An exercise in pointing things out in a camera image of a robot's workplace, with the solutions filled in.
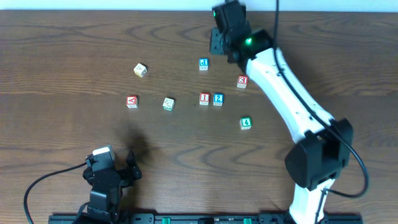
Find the blue number 2 block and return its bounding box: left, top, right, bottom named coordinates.
left=213, top=93, right=224, bottom=106

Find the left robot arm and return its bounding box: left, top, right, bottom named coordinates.
left=83, top=151, right=142, bottom=223

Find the blue letter P block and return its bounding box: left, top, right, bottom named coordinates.
left=199, top=58, right=209, bottom=71

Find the green picture wooden block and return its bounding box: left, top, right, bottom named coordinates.
left=162, top=98, right=175, bottom=111

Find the red number 3 block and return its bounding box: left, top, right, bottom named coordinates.
left=236, top=75, right=248, bottom=88

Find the green number 4 block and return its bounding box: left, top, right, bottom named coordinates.
left=239, top=117, right=252, bottom=129

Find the black mounting rail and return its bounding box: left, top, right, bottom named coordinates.
left=48, top=213, right=363, bottom=224

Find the red letter A block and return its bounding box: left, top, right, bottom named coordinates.
left=126, top=95, right=138, bottom=108

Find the red letter I block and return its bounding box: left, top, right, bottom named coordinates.
left=199, top=93, right=210, bottom=106

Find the yellow cream wooden block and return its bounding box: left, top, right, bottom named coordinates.
left=133, top=63, right=147, bottom=78

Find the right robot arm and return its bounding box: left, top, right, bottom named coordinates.
left=210, top=1, right=362, bottom=223

